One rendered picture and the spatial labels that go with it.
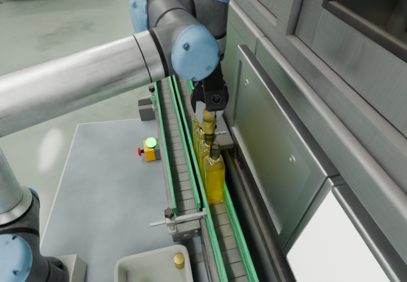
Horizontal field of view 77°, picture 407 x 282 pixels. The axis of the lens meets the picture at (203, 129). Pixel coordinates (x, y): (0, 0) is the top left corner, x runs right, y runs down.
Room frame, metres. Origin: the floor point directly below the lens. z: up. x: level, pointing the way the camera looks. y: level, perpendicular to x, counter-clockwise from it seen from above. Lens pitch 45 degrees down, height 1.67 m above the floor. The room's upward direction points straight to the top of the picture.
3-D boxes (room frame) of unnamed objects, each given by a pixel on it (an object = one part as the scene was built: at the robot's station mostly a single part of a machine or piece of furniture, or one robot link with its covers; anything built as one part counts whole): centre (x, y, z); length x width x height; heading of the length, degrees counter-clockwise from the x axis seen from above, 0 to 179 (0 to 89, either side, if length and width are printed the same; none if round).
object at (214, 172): (0.46, -0.03, 0.99); 0.06 x 0.06 x 0.21; 13
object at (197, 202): (1.24, 0.21, 0.93); 1.75 x 0.01 x 0.08; 13
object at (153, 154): (0.74, 0.23, 0.79); 0.07 x 0.07 x 0.07; 13
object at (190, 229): (0.35, 0.06, 0.85); 0.09 x 0.04 x 0.07; 103
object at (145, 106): (1.02, 0.30, 0.79); 0.08 x 0.08 x 0.08; 13
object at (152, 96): (0.91, 0.25, 0.94); 0.07 x 0.04 x 0.13; 103
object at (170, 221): (0.34, 0.07, 0.95); 0.17 x 0.03 x 0.12; 103
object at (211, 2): (0.53, -0.01, 1.48); 0.09 x 0.08 x 0.11; 114
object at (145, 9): (0.48, 0.07, 1.48); 0.11 x 0.11 x 0.08; 24
